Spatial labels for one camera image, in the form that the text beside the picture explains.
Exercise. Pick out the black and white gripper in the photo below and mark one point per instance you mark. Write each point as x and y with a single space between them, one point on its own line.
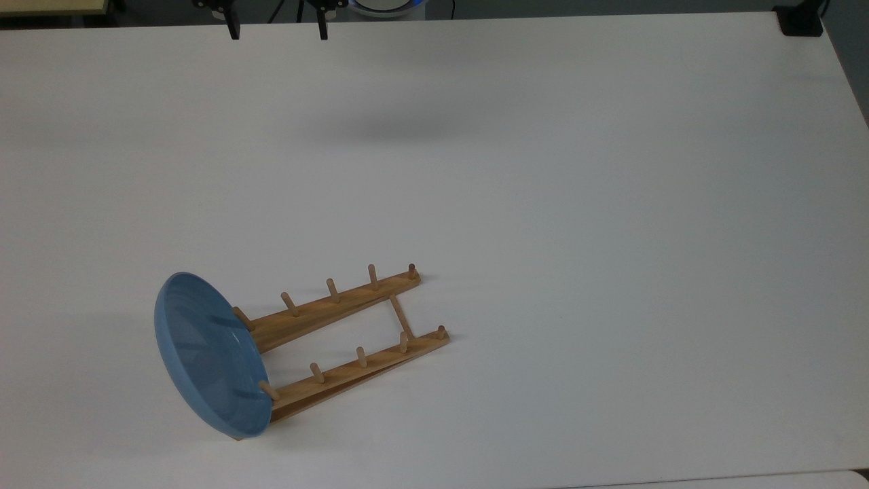
207 3

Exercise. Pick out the wooden peg plate rack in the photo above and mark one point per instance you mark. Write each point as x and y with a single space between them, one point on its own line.
326 311

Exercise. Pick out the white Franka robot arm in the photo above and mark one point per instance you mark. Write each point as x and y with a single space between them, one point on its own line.
383 7

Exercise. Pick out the black table clamp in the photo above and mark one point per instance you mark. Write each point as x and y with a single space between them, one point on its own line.
801 22

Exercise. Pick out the black tripod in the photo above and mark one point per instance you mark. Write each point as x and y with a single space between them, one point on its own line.
299 10

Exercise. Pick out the beige wooden desk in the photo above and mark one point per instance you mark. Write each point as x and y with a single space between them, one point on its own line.
47 5

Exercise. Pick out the blue round plate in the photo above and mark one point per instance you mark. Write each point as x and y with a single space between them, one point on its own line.
204 346

